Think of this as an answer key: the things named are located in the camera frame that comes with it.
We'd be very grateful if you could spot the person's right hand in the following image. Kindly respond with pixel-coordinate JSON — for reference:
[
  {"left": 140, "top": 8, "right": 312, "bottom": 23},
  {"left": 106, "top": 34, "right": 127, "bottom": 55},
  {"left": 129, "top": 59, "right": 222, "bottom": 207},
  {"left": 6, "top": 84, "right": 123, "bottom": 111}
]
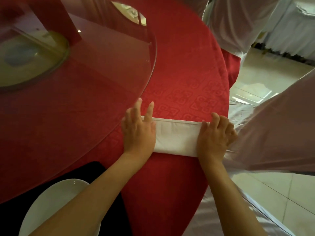
[{"left": 197, "top": 112, "right": 238, "bottom": 163}]

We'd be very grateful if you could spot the person's left hand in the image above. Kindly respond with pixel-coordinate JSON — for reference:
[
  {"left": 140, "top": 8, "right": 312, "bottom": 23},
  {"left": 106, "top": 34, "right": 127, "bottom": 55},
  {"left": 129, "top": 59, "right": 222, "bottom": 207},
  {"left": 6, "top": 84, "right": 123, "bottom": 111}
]
[{"left": 122, "top": 98, "right": 157, "bottom": 159}]

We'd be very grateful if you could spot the white napkin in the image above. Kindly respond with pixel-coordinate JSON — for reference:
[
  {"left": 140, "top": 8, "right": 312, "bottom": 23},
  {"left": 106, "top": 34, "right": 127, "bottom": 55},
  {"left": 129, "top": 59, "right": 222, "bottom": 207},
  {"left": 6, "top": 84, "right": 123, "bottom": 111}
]
[{"left": 141, "top": 116, "right": 210, "bottom": 158}]

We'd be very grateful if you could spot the person's right forearm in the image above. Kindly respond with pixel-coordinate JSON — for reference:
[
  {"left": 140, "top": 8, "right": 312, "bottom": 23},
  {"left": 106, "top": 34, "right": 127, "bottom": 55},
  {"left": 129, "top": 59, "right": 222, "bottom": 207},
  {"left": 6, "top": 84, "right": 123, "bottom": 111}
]
[{"left": 198, "top": 156, "right": 268, "bottom": 236}]

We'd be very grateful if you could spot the person's left forearm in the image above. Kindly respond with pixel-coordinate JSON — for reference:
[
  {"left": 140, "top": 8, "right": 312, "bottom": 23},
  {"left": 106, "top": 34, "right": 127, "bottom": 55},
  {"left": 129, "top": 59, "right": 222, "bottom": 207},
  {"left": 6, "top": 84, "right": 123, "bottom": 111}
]
[{"left": 29, "top": 152, "right": 152, "bottom": 236}]

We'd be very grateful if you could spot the round glass turntable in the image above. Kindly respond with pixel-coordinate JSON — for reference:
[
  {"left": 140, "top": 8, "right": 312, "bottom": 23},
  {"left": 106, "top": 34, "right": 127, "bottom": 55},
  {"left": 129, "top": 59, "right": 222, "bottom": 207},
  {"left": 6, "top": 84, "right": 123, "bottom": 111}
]
[{"left": 0, "top": 0, "right": 158, "bottom": 204}]

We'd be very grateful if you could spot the red patterned tablecloth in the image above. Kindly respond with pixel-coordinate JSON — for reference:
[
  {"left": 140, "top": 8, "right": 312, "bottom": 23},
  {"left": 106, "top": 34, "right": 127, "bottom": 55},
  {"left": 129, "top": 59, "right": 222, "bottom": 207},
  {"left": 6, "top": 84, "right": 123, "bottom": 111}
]
[{"left": 0, "top": 0, "right": 241, "bottom": 236}]

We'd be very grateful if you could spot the white satin chair cover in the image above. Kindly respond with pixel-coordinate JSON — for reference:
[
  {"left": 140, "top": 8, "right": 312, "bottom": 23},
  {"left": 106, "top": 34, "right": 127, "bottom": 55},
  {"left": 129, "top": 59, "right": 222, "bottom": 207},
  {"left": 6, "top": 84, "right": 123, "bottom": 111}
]
[
  {"left": 225, "top": 69, "right": 315, "bottom": 176},
  {"left": 202, "top": 0, "right": 280, "bottom": 56}
]

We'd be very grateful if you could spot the round metal turntable base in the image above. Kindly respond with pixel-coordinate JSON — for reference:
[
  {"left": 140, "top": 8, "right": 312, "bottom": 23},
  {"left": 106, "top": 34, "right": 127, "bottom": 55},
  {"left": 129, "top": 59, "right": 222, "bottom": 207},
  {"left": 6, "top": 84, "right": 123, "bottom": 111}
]
[{"left": 0, "top": 30, "right": 70, "bottom": 91}]

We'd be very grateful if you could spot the red table card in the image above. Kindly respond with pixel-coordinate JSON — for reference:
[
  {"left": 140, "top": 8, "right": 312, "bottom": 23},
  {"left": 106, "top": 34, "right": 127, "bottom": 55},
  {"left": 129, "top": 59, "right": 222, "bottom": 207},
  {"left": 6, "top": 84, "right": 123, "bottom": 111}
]
[{"left": 28, "top": 0, "right": 83, "bottom": 46}]

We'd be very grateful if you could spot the white round plate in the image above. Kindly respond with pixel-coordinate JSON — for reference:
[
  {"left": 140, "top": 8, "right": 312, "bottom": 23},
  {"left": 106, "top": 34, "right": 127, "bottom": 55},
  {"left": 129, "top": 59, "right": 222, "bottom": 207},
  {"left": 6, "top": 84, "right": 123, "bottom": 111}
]
[{"left": 18, "top": 179, "right": 101, "bottom": 236}]

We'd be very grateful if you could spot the white pleated table skirt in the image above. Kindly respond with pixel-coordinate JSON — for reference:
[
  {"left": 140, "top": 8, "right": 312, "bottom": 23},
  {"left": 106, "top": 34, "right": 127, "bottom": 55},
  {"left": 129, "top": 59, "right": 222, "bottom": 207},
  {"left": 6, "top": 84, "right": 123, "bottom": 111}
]
[{"left": 260, "top": 0, "right": 315, "bottom": 65}]

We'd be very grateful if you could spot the black cloth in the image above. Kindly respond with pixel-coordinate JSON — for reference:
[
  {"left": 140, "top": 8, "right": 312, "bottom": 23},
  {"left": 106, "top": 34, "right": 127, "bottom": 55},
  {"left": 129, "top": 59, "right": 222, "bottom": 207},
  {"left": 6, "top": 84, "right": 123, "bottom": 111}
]
[{"left": 0, "top": 161, "right": 133, "bottom": 236}]

